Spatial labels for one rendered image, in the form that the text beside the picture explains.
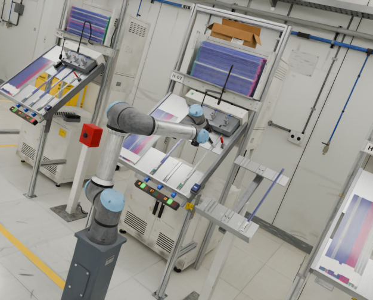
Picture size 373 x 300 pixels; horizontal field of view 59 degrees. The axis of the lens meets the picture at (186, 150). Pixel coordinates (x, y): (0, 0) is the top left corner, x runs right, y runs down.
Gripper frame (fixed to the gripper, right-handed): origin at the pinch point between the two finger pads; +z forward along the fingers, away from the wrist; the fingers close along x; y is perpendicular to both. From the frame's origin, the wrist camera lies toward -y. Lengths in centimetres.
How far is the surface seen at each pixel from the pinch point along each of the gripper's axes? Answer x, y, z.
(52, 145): 154, -45, 50
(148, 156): 33.7, -22.7, 7.1
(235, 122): -4.5, 28.1, 10.1
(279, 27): -6, 89, -21
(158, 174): 18.0, -30.8, 5.7
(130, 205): 50, -52, 55
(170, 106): 50, 22, 15
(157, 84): 180, 109, 143
